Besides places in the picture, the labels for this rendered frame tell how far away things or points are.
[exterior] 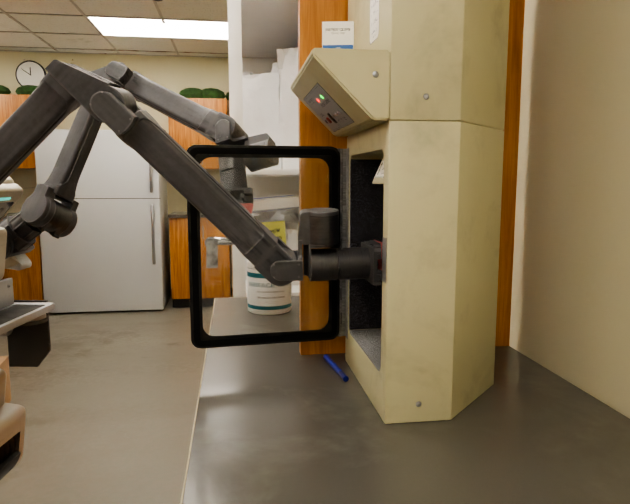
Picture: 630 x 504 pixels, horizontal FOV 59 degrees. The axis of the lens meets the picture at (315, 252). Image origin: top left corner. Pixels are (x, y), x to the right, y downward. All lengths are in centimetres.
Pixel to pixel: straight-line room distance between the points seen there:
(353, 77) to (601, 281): 60
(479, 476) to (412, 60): 58
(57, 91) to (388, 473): 75
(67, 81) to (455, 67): 59
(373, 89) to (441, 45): 12
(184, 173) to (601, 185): 74
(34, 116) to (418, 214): 62
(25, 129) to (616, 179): 99
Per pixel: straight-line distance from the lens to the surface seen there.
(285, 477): 78
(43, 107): 100
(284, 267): 95
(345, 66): 85
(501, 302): 136
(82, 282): 598
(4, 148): 103
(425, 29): 89
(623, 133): 111
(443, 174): 88
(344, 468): 80
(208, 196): 95
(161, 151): 95
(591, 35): 122
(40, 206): 145
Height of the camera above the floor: 132
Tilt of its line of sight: 7 degrees down
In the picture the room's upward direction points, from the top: straight up
